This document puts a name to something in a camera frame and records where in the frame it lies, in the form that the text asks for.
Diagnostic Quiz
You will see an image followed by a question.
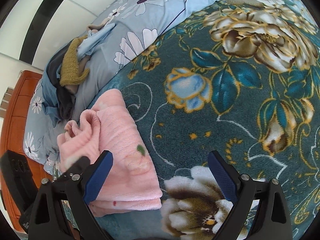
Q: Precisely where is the blue garment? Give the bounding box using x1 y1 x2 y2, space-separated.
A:
41 55 63 127

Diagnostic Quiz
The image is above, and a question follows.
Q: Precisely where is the blue daisy print duvet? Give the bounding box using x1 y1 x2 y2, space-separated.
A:
23 0 283 176

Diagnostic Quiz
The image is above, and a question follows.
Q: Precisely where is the dark grey garment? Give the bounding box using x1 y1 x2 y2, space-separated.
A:
55 49 74 120

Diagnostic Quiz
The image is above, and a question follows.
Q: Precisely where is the mustard knit garment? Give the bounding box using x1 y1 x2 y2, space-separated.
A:
60 35 91 87

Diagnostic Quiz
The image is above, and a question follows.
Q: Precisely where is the wooden orange headboard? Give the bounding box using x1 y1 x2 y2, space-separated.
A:
0 70 53 233

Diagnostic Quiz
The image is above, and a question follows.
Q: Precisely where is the pink fleece pajama garment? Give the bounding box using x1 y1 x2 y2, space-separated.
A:
57 89 162 217

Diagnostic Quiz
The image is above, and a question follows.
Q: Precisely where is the white black stripe wardrobe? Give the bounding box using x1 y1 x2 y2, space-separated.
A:
1 0 114 69

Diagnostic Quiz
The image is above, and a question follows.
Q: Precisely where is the teal floral plush blanket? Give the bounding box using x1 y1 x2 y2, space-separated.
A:
85 0 319 239

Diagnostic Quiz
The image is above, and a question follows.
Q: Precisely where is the light blue small cloth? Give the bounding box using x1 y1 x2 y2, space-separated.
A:
77 23 116 60

